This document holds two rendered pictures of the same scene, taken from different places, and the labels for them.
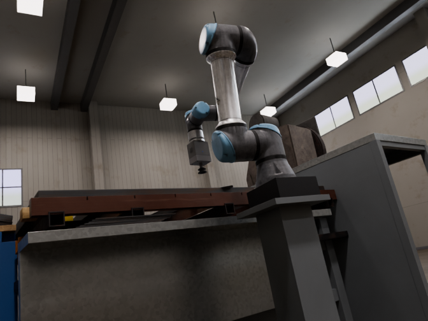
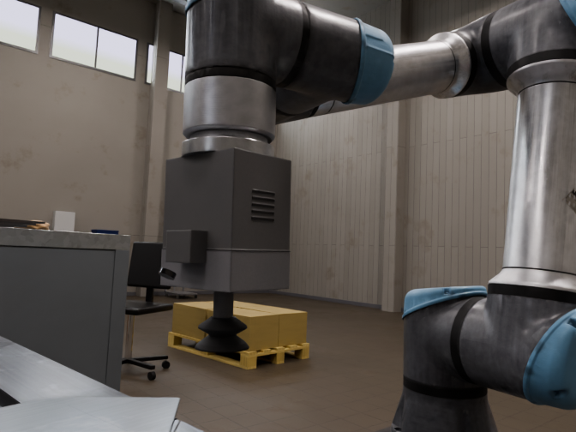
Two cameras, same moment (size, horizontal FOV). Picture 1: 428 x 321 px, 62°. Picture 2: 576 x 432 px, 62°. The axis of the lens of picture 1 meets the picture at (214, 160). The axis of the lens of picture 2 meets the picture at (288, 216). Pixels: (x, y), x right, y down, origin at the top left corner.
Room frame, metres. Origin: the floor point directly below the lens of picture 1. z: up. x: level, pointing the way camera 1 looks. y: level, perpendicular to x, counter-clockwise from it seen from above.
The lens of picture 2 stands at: (1.63, 0.45, 1.02)
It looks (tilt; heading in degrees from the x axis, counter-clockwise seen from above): 5 degrees up; 261
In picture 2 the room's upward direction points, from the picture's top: 3 degrees clockwise
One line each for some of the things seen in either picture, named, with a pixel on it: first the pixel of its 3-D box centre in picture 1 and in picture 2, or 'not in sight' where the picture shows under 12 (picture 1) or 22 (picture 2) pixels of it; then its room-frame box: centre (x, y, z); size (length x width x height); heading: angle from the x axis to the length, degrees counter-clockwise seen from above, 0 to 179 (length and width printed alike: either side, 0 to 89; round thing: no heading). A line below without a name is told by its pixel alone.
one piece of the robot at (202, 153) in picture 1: (197, 153); (213, 213); (1.62, 0.07, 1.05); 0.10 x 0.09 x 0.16; 39
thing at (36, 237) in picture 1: (208, 226); not in sight; (1.41, 0.07, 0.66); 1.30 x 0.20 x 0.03; 127
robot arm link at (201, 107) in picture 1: (202, 113); (320, 63); (1.53, 0.01, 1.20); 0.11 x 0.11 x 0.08; 21
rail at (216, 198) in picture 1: (225, 199); not in sight; (1.62, -0.02, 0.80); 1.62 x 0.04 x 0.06; 127
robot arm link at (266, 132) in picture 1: (265, 143); (447, 330); (1.28, -0.20, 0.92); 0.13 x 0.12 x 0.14; 111
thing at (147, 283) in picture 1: (205, 278); not in sight; (1.47, 0.12, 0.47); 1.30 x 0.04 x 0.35; 127
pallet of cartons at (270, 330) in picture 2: not in sight; (237, 329); (1.29, -4.58, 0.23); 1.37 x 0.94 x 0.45; 121
